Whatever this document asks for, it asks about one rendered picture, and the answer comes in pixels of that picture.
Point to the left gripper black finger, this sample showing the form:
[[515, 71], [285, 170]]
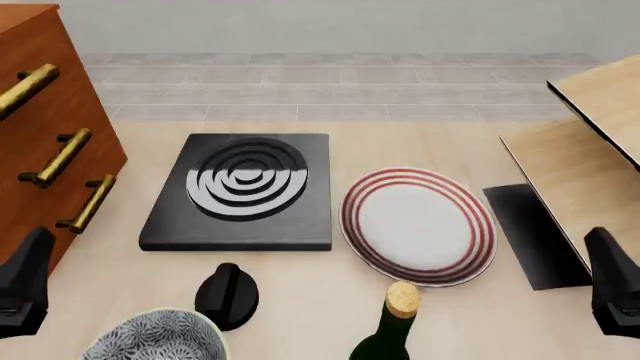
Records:
[[30, 262]]

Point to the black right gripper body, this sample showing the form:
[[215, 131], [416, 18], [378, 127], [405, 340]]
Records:
[[620, 318]]

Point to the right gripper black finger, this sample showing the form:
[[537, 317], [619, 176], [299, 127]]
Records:
[[612, 262]]

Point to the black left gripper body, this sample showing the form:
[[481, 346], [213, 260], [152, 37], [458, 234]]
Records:
[[20, 311]]

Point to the wooden cabinet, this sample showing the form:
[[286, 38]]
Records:
[[60, 93]]

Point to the dark green corked wine bottle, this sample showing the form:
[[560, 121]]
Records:
[[395, 337]]

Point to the pale wooden rack, black edges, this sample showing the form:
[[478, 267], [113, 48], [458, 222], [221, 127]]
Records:
[[575, 168]]

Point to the patterned grey-white bowl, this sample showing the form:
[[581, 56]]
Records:
[[150, 337]]

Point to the flat black stove plate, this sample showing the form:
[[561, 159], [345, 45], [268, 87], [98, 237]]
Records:
[[170, 225]]

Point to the round black stove knob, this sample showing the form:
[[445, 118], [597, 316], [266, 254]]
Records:
[[227, 296]]

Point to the white plate with red rings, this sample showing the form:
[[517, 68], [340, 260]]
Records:
[[415, 228]]

